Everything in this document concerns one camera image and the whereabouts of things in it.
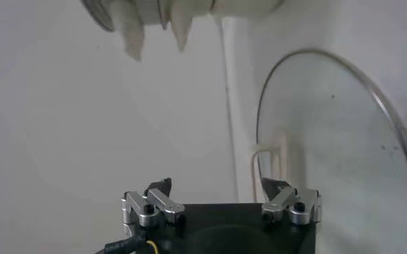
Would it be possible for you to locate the white electric cooker pot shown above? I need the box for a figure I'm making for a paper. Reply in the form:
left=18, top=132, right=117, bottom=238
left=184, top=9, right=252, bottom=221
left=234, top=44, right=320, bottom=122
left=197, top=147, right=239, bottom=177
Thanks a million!
left=158, top=0, right=285, bottom=53

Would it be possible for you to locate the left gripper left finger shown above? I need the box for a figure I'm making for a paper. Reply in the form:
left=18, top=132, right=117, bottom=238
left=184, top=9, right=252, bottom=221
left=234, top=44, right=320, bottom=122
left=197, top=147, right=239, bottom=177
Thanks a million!
left=121, top=177, right=186, bottom=228

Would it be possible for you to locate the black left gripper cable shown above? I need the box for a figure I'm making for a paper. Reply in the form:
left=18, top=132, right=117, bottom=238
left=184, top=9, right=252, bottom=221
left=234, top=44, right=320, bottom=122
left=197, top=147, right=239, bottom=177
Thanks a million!
left=95, top=234, right=160, bottom=254

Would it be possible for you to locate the round glass pot lid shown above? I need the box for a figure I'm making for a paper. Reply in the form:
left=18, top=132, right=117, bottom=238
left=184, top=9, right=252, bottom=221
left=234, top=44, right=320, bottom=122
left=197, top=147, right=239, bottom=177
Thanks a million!
left=251, top=48, right=407, bottom=254

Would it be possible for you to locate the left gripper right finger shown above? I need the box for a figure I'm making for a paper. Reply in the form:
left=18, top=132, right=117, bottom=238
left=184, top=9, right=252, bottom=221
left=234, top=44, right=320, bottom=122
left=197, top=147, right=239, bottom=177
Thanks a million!
left=261, top=177, right=323, bottom=226

